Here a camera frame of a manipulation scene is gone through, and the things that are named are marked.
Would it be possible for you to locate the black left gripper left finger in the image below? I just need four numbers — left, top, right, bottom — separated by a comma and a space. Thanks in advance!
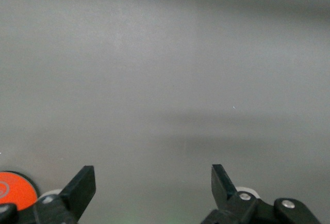
33, 165, 96, 224

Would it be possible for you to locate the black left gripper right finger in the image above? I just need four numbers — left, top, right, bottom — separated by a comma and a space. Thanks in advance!
201, 164, 323, 224

